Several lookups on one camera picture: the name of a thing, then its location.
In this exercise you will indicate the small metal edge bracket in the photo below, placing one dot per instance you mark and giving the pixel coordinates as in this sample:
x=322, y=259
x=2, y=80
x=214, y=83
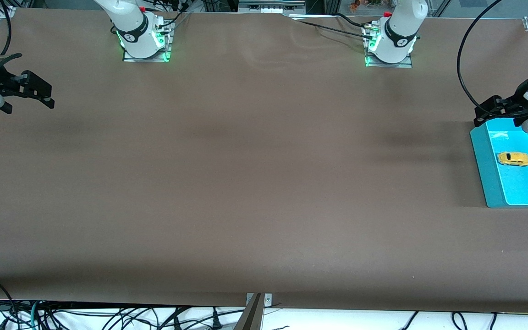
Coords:
x=268, y=300

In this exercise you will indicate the brown table cover sheet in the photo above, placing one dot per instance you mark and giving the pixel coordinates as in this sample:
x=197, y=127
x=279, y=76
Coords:
x=264, y=183

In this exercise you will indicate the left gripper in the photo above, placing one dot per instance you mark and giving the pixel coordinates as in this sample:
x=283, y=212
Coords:
x=519, y=98

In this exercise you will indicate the teal plastic bin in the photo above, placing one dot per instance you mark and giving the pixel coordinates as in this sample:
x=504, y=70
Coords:
x=520, y=192

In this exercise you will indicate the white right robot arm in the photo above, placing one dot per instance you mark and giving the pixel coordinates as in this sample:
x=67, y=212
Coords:
x=133, y=27

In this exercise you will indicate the orange background object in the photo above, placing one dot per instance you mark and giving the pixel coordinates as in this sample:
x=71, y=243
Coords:
x=354, y=5

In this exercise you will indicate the grey power strip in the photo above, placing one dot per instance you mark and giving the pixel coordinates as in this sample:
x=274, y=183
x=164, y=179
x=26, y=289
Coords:
x=271, y=6

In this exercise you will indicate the dark camera mount beam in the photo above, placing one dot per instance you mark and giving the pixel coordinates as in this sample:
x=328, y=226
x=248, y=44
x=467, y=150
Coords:
x=250, y=318

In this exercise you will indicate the yellow beetle toy car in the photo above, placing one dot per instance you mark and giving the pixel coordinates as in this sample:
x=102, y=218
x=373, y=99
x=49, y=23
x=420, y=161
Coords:
x=514, y=158

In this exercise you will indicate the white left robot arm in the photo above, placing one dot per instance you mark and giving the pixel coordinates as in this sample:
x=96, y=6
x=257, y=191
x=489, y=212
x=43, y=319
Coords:
x=399, y=32

